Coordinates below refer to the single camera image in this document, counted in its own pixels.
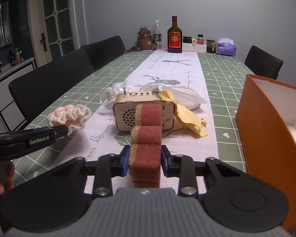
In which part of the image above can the orange cardboard box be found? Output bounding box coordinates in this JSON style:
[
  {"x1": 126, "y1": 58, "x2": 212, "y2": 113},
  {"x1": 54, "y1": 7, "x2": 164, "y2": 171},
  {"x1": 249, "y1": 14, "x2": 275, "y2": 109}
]
[{"x1": 235, "y1": 74, "x2": 296, "y2": 230}]

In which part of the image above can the white sideboard cabinet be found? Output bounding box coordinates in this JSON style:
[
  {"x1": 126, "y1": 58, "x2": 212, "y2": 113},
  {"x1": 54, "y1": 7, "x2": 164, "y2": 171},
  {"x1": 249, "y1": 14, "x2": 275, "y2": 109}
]
[{"x1": 0, "y1": 57, "x2": 36, "y2": 133}]

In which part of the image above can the brown bear figurine jar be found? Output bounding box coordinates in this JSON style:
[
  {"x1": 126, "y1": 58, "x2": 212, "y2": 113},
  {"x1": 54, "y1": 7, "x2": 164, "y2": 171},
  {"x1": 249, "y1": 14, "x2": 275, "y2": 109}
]
[{"x1": 129, "y1": 27, "x2": 157, "y2": 51}]

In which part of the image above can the spray bottle on cabinet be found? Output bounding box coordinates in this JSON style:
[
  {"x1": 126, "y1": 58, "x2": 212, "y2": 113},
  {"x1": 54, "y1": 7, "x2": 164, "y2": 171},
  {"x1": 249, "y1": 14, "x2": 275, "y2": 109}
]
[{"x1": 15, "y1": 47, "x2": 24, "y2": 64}]

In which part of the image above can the brown liquor bottle red label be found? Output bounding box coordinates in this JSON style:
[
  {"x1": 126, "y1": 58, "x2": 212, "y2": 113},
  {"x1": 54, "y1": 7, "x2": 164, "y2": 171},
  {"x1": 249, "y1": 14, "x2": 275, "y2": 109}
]
[{"x1": 167, "y1": 16, "x2": 183, "y2": 53}]

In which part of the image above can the clear plastic water bottle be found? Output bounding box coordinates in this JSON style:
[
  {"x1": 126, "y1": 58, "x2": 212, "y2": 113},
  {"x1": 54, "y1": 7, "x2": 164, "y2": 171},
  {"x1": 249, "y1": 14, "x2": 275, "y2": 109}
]
[{"x1": 153, "y1": 20, "x2": 162, "y2": 49}]

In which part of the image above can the glass panel door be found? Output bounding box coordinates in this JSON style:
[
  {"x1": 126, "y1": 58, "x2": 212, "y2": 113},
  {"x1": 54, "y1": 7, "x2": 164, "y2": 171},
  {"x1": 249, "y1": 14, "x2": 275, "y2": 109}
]
[{"x1": 27, "y1": 0, "x2": 79, "y2": 67}]

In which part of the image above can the small red label jar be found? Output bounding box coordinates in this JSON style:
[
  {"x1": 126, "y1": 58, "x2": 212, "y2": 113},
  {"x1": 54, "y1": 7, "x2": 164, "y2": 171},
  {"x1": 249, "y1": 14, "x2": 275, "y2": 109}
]
[{"x1": 197, "y1": 34, "x2": 204, "y2": 44}]

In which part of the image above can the black chair right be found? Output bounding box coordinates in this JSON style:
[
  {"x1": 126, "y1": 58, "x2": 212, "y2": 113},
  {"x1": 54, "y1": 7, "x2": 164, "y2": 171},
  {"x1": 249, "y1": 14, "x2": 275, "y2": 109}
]
[{"x1": 244, "y1": 45, "x2": 283, "y2": 80}]

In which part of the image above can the black lidded jar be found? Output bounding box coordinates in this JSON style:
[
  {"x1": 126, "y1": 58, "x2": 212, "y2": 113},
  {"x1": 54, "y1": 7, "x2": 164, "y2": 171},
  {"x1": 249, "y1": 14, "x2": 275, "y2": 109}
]
[{"x1": 183, "y1": 36, "x2": 192, "y2": 43}]

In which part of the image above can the clear plastic bundle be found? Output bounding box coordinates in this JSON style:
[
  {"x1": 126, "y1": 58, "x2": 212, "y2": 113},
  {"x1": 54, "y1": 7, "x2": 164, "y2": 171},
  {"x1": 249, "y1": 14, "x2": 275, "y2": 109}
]
[{"x1": 99, "y1": 81, "x2": 137, "y2": 108}]

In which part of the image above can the wooden radio box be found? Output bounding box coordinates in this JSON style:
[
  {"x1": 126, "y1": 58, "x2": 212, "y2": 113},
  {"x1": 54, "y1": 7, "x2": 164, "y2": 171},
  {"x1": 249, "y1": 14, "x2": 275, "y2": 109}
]
[{"x1": 113, "y1": 91, "x2": 175, "y2": 132}]

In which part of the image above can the red brown sponge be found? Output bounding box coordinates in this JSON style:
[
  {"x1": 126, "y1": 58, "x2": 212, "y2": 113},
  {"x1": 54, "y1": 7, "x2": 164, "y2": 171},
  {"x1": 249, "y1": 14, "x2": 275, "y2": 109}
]
[{"x1": 127, "y1": 104, "x2": 163, "y2": 189}]

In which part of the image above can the black chair far left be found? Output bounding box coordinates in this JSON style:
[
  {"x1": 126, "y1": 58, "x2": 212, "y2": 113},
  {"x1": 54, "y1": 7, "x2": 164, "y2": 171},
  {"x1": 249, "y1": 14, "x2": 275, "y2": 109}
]
[{"x1": 81, "y1": 35, "x2": 126, "y2": 71}]

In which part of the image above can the dark glass jar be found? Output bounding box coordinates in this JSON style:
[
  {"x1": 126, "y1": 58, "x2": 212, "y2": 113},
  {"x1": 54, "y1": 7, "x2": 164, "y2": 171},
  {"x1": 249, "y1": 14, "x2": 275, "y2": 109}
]
[{"x1": 206, "y1": 39, "x2": 216, "y2": 54}]

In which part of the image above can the cream round fabric mat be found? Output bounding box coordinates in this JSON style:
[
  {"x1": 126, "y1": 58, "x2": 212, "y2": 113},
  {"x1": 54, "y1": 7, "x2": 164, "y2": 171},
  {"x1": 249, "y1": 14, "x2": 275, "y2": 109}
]
[{"x1": 140, "y1": 83, "x2": 208, "y2": 111}]

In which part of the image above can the yellow cleaning cloth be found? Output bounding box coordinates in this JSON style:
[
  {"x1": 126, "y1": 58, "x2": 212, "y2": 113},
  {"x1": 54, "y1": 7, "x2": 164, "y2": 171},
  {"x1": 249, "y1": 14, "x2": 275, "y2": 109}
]
[{"x1": 159, "y1": 90, "x2": 208, "y2": 137}]

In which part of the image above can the pink white crochet scrunchie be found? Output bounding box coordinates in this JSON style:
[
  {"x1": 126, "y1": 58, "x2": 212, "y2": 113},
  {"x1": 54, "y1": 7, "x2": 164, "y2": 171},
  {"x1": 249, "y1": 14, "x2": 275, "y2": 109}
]
[{"x1": 47, "y1": 104, "x2": 92, "y2": 135}]

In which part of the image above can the purple tissue box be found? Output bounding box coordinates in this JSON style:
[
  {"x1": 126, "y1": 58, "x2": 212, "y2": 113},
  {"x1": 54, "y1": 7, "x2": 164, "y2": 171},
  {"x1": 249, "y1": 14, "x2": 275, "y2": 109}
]
[{"x1": 216, "y1": 38, "x2": 236, "y2": 56}]

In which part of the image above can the white small box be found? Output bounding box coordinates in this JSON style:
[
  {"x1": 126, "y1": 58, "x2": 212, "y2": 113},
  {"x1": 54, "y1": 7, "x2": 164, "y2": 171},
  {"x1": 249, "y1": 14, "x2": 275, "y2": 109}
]
[{"x1": 182, "y1": 43, "x2": 207, "y2": 53}]

